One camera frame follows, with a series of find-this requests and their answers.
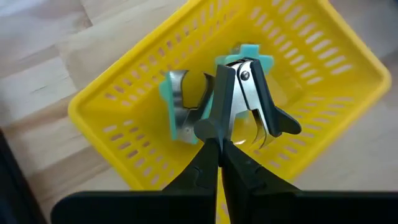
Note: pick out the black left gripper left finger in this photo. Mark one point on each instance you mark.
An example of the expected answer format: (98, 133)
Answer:
(199, 180)

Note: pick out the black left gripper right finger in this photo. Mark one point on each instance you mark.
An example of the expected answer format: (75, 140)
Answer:
(248, 186)

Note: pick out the teal staple remover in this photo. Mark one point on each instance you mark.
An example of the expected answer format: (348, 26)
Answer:
(178, 124)
(248, 51)

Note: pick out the black staple remover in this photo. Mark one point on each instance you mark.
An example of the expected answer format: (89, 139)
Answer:
(264, 93)

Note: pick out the yellow plastic basket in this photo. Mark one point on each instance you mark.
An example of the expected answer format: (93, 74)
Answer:
(280, 31)

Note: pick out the black aluminium table frame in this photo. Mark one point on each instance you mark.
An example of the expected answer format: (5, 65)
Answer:
(12, 193)

